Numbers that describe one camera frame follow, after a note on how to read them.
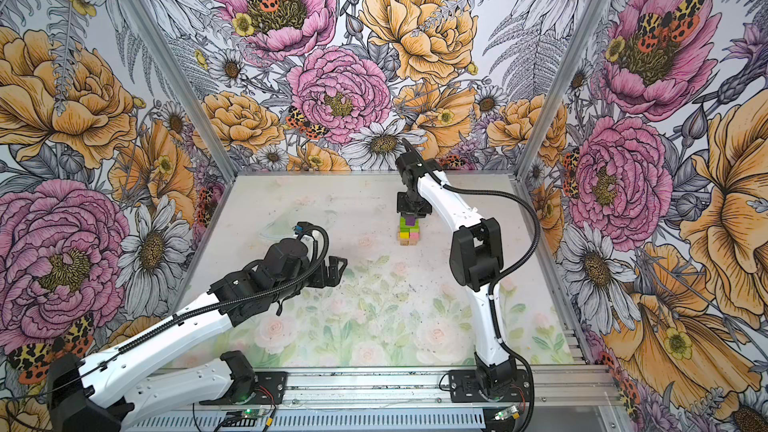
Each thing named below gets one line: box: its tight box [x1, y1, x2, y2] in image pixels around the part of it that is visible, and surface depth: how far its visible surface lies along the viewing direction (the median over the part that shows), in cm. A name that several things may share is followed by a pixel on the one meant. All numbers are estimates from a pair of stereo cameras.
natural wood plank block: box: [398, 238, 420, 246], surface depth 102 cm
